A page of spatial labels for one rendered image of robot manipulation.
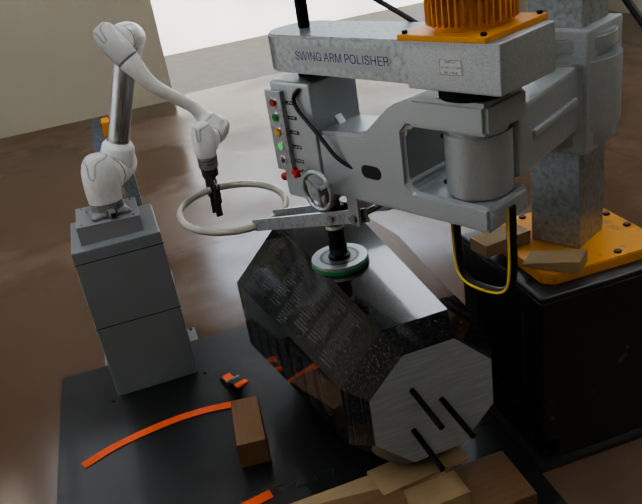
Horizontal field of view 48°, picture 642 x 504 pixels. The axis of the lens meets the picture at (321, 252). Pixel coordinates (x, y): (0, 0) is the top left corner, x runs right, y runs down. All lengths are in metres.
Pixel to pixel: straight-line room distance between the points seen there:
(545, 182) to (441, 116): 0.79
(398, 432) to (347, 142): 0.95
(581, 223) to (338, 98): 0.97
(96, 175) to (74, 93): 5.97
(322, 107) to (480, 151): 0.62
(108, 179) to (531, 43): 2.08
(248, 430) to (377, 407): 0.88
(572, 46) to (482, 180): 0.63
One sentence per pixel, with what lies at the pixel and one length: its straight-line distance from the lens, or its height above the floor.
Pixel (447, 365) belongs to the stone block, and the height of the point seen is 0.66.
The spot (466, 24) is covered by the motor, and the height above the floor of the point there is 1.71.
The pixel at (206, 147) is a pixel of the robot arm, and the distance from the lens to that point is 3.24.
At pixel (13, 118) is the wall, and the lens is 9.42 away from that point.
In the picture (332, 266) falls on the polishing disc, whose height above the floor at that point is 0.83.
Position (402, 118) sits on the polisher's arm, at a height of 1.45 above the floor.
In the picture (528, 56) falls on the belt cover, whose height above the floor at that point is 1.62.
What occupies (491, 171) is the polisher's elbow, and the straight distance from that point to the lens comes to 2.04.
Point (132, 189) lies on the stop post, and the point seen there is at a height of 0.65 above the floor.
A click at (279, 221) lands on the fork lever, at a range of 2.83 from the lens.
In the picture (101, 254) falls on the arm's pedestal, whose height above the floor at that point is 0.76.
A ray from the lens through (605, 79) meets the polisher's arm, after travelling 2.54.
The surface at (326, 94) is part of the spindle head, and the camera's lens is 2.41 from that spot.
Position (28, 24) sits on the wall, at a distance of 9.23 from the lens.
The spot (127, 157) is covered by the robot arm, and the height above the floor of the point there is 1.08.
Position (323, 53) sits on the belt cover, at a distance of 2.26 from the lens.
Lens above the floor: 2.06
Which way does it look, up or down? 26 degrees down
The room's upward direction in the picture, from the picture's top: 9 degrees counter-clockwise
